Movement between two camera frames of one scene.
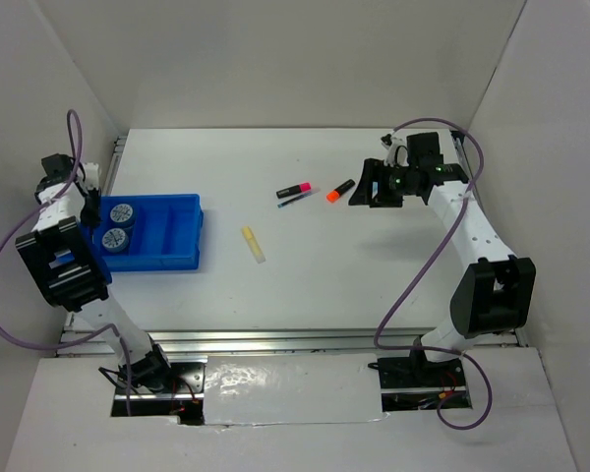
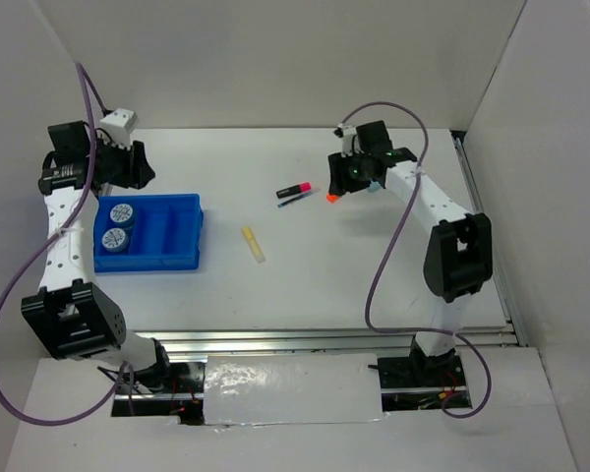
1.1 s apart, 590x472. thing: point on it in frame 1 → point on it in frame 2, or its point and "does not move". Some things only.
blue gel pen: [290, 201] does not move
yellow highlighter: [260, 257] does not move
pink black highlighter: [305, 187] does not move
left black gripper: [93, 218] → [137, 175]
